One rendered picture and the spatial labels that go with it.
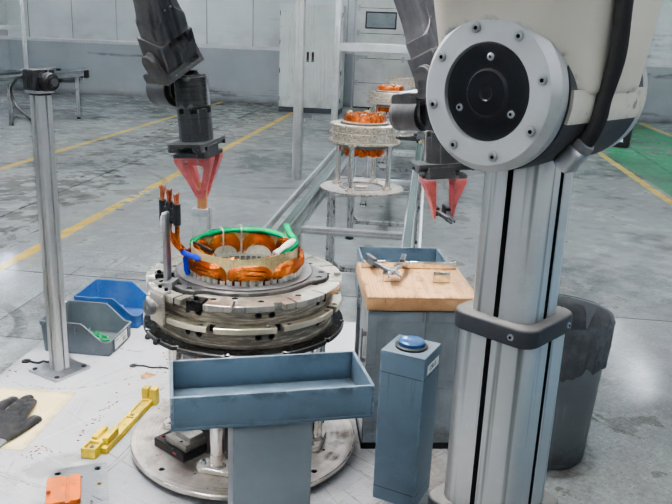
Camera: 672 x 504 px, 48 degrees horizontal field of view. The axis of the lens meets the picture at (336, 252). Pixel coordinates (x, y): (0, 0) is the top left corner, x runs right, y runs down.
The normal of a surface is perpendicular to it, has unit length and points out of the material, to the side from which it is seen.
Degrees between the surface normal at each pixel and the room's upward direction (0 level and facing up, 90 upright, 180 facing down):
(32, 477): 0
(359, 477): 0
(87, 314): 87
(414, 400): 90
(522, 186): 90
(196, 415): 90
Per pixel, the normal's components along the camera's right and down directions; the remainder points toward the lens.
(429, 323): 0.07, 0.28
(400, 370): -0.46, 0.23
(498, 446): -0.70, 0.18
